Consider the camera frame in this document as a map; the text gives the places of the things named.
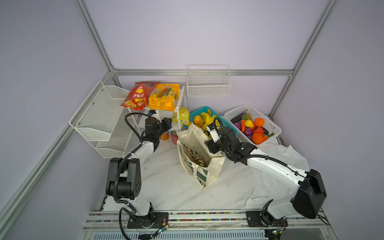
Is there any purple toy eggplant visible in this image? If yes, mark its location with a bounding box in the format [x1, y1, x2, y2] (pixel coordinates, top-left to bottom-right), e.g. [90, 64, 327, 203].
[231, 112, 246, 123]

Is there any teal plastic basket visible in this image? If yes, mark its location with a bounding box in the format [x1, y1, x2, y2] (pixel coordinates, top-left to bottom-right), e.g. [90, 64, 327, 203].
[188, 106, 239, 139]

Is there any orange toy fruit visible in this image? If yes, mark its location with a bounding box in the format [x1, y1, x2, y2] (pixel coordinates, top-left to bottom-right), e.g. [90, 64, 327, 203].
[254, 118, 265, 127]

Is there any black yellow chips bag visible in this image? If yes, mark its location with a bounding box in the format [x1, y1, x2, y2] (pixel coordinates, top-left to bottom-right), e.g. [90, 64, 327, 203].
[183, 144, 206, 167]

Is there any red toy tomato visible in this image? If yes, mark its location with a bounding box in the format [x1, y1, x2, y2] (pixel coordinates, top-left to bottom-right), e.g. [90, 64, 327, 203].
[253, 127, 265, 135]

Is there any small yellow banana bunch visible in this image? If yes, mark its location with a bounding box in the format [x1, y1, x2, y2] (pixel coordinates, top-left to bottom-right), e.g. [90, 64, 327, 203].
[201, 109, 217, 131]

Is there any white plastic basket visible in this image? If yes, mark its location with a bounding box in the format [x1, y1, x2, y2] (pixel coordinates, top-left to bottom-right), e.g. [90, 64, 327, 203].
[224, 104, 282, 147]

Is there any yellow snack packet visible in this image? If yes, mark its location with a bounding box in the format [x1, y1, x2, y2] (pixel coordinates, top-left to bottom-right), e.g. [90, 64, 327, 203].
[173, 107, 191, 127]

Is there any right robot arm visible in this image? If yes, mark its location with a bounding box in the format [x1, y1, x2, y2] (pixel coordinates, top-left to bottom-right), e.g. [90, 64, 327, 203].
[205, 117, 327, 227]

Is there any beige canvas tote bag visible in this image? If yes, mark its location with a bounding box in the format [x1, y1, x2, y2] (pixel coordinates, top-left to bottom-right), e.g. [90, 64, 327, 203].
[177, 124, 225, 191]

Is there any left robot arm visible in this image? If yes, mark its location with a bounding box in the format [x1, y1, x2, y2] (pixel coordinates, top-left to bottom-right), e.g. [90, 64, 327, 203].
[106, 113, 172, 217]

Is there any orange snack bag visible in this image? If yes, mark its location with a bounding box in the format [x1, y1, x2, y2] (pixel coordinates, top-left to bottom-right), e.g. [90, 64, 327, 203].
[149, 84, 180, 111]

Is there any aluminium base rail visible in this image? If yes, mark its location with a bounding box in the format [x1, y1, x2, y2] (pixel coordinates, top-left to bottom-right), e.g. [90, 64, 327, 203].
[80, 210, 338, 240]

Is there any orange soda can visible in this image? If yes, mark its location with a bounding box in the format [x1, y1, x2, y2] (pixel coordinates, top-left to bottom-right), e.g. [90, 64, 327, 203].
[160, 131, 170, 141]

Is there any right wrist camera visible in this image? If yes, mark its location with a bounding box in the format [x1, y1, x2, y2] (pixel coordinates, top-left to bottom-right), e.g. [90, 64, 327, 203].
[207, 123, 220, 143]

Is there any white mesh shelf rack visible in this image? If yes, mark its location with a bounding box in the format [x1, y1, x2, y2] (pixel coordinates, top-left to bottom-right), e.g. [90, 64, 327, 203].
[69, 82, 133, 159]

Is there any red chips bag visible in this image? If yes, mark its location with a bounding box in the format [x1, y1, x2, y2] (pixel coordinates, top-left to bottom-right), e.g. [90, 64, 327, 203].
[121, 82, 161, 111]

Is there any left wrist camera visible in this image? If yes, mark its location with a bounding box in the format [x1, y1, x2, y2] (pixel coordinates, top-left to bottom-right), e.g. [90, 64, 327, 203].
[148, 110, 161, 121]

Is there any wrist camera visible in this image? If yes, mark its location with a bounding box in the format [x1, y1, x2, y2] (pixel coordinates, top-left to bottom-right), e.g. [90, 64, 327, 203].
[207, 123, 220, 143]
[148, 110, 161, 121]

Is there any white wire wall basket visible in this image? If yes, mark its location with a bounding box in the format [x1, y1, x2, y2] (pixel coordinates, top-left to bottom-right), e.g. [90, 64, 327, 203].
[187, 65, 232, 97]

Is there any white plastic bag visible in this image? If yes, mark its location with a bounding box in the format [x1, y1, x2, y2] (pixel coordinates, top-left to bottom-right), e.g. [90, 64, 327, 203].
[246, 143, 310, 209]

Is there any orange toy carrot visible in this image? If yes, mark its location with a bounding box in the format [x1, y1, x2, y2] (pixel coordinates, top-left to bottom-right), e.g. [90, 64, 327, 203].
[241, 120, 246, 132]

